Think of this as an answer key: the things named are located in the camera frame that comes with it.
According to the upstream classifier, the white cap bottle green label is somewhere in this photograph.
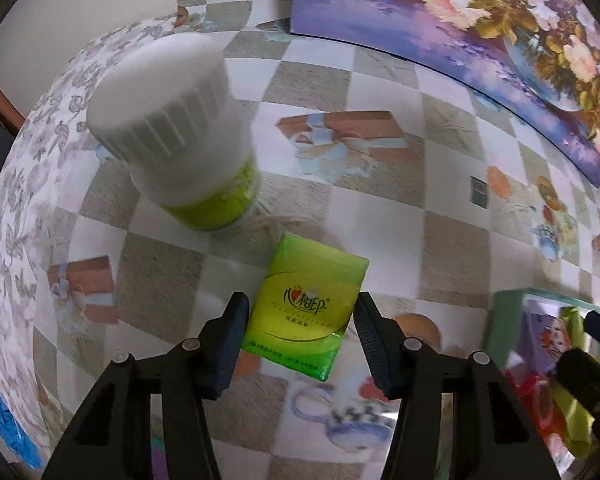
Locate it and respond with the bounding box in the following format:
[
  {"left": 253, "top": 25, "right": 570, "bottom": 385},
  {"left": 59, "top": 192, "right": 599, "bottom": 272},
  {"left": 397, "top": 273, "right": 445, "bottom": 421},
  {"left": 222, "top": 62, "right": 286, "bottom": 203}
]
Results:
[{"left": 86, "top": 35, "right": 262, "bottom": 232}]

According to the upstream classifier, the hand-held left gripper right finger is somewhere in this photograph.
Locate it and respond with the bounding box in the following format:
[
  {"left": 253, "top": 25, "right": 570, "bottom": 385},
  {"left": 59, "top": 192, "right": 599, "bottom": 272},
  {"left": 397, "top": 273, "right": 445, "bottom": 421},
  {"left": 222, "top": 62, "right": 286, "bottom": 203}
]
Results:
[{"left": 352, "top": 291, "right": 563, "bottom": 480}]

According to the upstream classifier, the green tissue packet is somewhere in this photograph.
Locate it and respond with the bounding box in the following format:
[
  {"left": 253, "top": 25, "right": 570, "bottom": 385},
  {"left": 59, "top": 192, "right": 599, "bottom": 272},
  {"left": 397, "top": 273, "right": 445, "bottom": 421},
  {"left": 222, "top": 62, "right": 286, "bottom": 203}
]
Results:
[{"left": 240, "top": 232, "right": 371, "bottom": 383}]

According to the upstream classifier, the white tray with teal rim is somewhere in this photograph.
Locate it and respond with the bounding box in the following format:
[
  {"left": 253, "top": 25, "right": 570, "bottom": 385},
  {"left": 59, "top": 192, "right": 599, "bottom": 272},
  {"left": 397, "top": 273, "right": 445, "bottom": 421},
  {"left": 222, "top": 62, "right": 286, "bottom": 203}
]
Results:
[{"left": 486, "top": 287, "right": 600, "bottom": 480}]

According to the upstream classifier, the checkered printed tablecloth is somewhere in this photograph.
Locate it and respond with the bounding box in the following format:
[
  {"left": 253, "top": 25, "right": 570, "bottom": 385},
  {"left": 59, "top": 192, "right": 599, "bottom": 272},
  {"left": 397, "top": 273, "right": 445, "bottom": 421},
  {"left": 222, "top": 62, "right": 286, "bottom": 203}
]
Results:
[{"left": 0, "top": 0, "right": 600, "bottom": 480}]

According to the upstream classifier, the flower painting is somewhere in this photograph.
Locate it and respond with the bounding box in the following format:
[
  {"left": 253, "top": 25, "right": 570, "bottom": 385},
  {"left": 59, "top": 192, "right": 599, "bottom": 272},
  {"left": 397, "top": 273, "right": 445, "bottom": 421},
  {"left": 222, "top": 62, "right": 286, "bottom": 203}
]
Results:
[{"left": 290, "top": 0, "right": 600, "bottom": 188}]

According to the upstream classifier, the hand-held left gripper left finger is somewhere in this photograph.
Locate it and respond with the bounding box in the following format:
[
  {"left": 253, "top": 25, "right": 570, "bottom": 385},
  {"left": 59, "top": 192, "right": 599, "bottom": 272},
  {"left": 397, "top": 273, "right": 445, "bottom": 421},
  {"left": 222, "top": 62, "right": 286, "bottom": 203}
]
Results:
[{"left": 40, "top": 291, "right": 251, "bottom": 480}]

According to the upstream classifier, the teal cloth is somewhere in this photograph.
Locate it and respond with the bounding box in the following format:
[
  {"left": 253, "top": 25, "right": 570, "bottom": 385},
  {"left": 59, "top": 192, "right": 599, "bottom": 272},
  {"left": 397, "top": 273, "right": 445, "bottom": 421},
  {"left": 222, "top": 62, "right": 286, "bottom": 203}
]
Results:
[{"left": 0, "top": 385, "right": 43, "bottom": 466}]

